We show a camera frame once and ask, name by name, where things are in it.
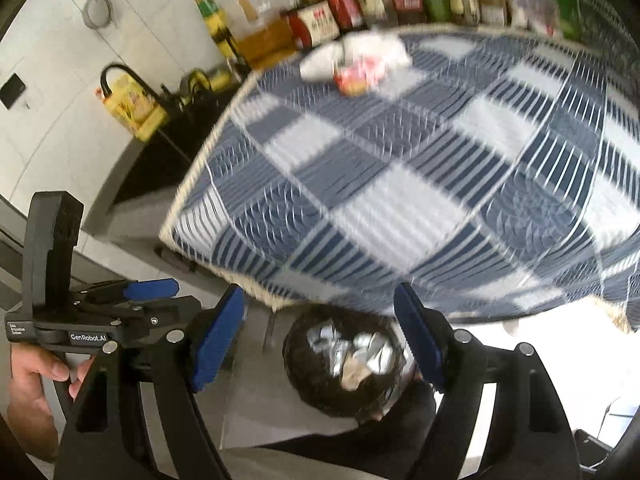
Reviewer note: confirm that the bin with black bag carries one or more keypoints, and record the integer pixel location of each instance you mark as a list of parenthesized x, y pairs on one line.
[(320, 395)]

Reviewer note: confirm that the black sink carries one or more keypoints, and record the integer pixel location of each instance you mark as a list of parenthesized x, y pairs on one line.
[(160, 160)]

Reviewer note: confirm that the blue white patterned tablecloth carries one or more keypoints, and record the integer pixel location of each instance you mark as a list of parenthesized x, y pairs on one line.
[(400, 185)]

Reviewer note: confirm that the dark soy sauce bottle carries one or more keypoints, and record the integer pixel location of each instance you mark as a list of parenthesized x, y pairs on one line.
[(312, 22)]

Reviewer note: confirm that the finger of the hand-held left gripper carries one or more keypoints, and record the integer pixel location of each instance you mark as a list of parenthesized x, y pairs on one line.
[(165, 312), (150, 289)]

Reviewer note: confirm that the black faucet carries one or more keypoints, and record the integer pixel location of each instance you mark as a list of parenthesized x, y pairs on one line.
[(117, 66)]

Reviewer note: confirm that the pink red wrapper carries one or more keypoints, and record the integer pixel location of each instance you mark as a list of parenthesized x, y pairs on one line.
[(357, 79)]

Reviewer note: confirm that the yellow green dishcloth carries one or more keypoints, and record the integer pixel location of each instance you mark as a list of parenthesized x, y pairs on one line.
[(200, 82)]

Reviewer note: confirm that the yellow dish soap bottle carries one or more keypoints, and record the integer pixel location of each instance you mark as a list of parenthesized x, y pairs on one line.
[(132, 105)]

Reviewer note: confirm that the small glass jar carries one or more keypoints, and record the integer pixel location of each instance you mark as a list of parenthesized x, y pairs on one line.
[(492, 7)]

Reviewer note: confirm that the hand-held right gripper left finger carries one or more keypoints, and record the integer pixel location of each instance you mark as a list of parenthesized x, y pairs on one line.
[(215, 340)]

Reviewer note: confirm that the green bottle yellow cap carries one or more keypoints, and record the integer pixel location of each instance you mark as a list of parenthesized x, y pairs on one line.
[(212, 15)]

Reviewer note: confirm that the person's left hand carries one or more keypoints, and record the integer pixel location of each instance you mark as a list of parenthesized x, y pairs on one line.
[(27, 390)]

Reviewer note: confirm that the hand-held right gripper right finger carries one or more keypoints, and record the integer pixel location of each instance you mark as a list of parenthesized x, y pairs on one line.
[(420, 340)]

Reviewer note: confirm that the white tissue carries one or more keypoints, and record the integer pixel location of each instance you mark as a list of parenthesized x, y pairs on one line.
[(380, 47)]

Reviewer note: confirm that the clear cooking oil jug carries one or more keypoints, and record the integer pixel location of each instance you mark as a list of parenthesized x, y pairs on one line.
[(265, 42)]

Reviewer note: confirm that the black wall switch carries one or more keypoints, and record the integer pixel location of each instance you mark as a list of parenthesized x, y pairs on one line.
[(12, 91)]

